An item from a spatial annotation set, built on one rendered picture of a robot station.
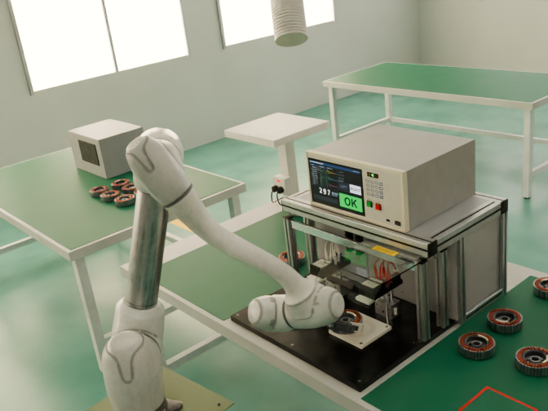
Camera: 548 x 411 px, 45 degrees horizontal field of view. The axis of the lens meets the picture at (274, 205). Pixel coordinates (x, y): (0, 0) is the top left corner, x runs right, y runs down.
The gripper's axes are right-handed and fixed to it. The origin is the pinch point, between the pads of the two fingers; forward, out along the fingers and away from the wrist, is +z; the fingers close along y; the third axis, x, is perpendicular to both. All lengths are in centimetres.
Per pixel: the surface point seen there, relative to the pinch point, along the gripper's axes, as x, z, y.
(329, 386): 17.8, -12.1, -11.0
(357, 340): 4.7, 3.4, -4.4
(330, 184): -42.2, -2.4, 21.1
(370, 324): -0.4, 12.0, -1.3
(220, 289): 9, 1, 66
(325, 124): -71, 50, 84
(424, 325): -6.8, 13.3, -20.5
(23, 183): 7, 6, 290
